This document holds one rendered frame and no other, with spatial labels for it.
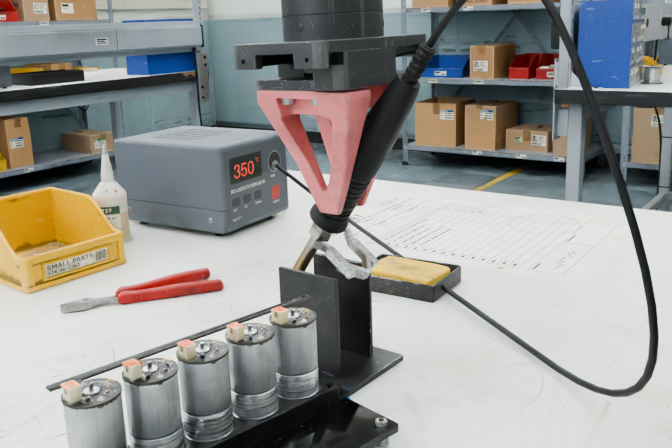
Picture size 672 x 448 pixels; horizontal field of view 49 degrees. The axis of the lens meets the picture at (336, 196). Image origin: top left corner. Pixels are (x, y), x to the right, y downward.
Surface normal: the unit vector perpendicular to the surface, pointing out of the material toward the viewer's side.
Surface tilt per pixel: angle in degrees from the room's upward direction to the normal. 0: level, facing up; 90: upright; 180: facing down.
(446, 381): 0
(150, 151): 90
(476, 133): 83
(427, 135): 88
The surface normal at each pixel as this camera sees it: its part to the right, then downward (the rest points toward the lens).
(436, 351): -0.04, -0.97
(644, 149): -0.59, 0.18
